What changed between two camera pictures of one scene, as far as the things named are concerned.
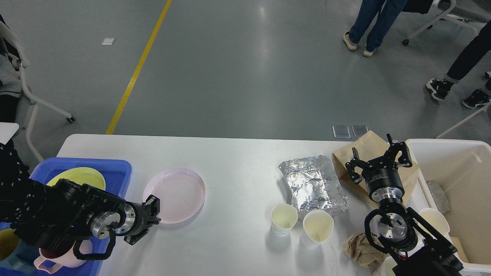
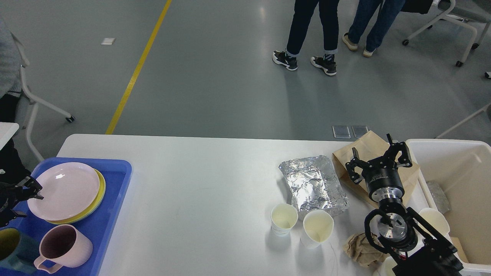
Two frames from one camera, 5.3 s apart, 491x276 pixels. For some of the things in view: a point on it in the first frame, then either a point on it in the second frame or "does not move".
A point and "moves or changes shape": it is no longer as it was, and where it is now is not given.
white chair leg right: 483,109 does not move
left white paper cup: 283,216 does not move
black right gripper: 381,175 does not move
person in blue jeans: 367,12 does not move
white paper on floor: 108,41 does not move
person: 439,88 → 305,12
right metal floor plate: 358,131 does not move
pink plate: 181,192 moves or changes shape
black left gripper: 131,219 → 29,187
